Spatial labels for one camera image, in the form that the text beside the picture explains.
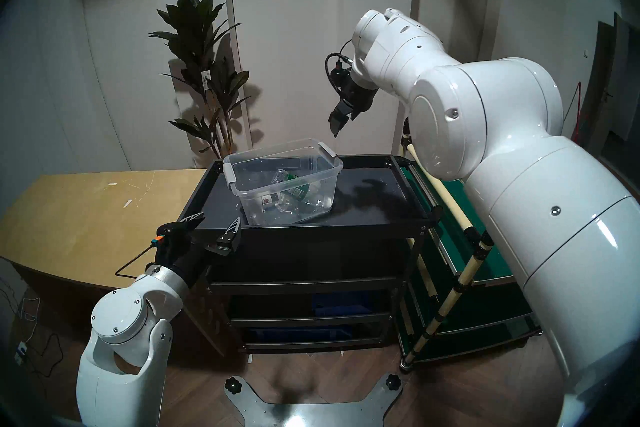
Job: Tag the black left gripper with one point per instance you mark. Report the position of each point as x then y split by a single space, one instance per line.
185 263

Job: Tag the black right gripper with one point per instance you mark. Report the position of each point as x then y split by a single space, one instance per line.
361 98

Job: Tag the clear plastic storage box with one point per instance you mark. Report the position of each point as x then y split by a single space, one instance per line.
280 166

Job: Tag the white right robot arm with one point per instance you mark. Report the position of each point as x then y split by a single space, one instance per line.
500 106

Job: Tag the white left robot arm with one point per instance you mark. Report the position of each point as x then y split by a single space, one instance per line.
125 326

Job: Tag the black metal shelf cart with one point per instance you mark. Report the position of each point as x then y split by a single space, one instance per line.
360 201

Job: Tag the clear bottle with green label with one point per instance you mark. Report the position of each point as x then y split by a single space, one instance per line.
299 191

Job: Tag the clear plastic bottle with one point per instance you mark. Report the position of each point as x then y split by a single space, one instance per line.
310 205

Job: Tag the light wooden desk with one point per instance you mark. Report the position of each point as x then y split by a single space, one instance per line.
90 221

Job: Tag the wide blue plastic bin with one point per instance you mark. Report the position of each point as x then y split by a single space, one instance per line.
300 333

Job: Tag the small blue plastic bin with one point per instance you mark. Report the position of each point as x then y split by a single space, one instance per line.
342 303

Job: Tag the black star knob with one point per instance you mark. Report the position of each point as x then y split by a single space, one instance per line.
393 382
233 385

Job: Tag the tall dark green potted plant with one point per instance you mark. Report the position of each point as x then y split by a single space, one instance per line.
195 41

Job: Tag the green cart with cream pipes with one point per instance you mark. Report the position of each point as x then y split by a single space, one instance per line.
450 251

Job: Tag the white power adapter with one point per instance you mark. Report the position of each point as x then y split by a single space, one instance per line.
20 353

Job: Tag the dark door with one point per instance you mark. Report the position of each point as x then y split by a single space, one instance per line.
617 81

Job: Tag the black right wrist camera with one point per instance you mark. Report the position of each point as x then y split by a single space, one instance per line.
341 80

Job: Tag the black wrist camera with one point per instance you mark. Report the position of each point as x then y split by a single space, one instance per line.
170 236
341 80

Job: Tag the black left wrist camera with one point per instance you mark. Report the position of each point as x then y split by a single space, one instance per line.
170 236

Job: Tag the grey metal robot base plate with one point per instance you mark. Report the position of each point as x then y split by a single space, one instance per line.
310 413

